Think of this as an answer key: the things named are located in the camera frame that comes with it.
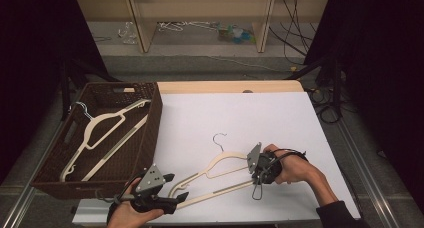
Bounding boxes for pile of colourful plastic things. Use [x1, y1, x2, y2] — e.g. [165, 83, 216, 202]
[217, 23, 256, 45]

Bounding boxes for light wooden shelf frame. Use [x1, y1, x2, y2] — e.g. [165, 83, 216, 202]
[75, 0, 329, 54]

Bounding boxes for grey wire loop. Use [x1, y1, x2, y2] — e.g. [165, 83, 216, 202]
[251, 183, 265, 201]

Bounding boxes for cream plastic clothes hanger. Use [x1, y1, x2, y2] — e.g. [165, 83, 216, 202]
[167, 132, 264, 211]
[59, 98, 153, 183]

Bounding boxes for black tripod stand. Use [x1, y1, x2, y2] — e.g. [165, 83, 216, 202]
[284, 54, 344, 117]
[58, 57, 121, 121]

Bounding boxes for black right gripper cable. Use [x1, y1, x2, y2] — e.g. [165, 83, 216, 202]
[266, 148, 308, 163]

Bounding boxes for person's left hand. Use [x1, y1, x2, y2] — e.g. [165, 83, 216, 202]
[106, 182, 166, 228]

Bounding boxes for dark curtain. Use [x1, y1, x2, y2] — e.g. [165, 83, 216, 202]
[304, 0, 424, 216]
[0, 0, 108, 186]

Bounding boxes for metal floor rail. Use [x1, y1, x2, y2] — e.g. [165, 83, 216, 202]
[334, 121, 401, 228]
[0, 121, 64, 228]

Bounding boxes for person's right hand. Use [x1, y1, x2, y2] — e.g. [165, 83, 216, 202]
[263, 143, 323, 186]

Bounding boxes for hanging black cable bundle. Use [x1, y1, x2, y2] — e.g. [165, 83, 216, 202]
[268, 0, 318, 57]

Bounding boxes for white wire hangers on floor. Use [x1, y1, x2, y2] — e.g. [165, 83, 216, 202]
[157, 21, 219, 33]

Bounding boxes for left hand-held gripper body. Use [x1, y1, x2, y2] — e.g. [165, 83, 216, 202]
[114, 163, 179, 216]

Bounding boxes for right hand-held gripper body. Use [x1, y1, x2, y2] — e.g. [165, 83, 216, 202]
[246, 142, 284, 186]

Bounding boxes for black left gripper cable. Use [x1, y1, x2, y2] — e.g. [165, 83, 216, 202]
[105, 174, 146, 224]

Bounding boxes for white table sheet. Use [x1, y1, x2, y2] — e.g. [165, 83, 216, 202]
[72, 91, 362, 226]

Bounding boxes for brown woven storage basket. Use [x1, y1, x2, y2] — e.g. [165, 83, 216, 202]
[30, 81, 164, 200]

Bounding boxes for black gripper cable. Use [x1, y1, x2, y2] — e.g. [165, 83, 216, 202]
[266, 148, 308, 163]
[105, 174, 146, 224]

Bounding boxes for coiled black floor cables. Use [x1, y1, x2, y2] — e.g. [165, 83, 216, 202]
[308, 86, 359, 124]

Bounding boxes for white floor cable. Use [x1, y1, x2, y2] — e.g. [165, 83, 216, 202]
[159, 52, 284, 72]

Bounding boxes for clear plastic bag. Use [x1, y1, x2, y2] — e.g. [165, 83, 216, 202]
[117, 21, 138, 45]

